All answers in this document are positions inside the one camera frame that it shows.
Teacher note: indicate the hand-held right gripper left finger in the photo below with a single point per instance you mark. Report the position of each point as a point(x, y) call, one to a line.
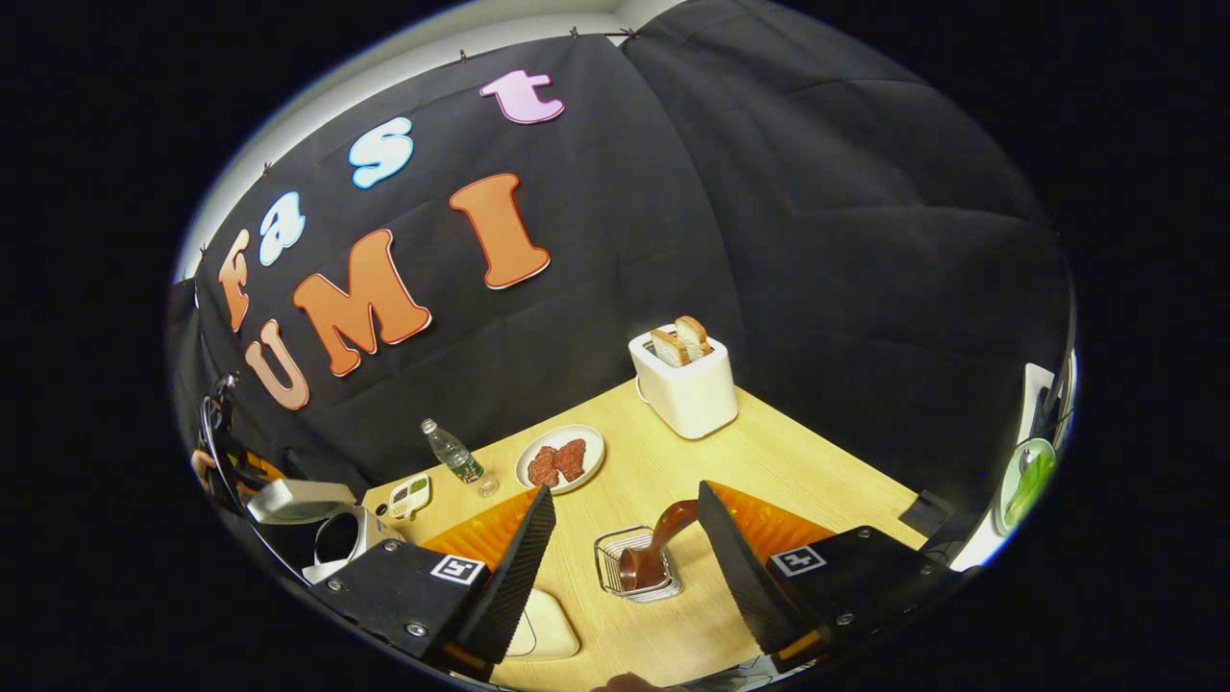
point(514, 577)

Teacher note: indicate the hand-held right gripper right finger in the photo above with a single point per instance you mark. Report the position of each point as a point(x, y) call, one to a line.
point(745, 586)

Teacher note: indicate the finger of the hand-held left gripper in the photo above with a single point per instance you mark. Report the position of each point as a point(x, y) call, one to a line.
point(261, 473)

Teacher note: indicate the brown wooden spoon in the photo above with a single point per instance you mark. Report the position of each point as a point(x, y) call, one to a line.
point(644, 567)

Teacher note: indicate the white rice cooker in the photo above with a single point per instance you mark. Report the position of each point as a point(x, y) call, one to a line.
point(370, 538)

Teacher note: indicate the clear plastic rice container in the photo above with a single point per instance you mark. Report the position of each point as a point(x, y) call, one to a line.
point(562, 615)

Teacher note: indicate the red meat piece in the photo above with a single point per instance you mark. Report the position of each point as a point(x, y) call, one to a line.
point(543, 468)
point(571, 459)

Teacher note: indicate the clear plastic water bottle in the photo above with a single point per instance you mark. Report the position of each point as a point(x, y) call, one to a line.
point(459, 461)

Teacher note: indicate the white divided bean dish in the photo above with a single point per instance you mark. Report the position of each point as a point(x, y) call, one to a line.
point(410, 497)

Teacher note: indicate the white oval plate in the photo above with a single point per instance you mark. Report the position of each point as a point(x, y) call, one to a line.
point(591, 444)

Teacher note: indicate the white toaster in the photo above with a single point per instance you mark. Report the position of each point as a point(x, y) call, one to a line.
point(687, 399)

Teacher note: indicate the toast bread slice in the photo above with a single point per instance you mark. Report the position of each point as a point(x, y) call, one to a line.
point(694, 336)
point(670, 348)

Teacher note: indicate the green round object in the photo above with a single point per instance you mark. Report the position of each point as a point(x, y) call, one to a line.
point(1026, 485)

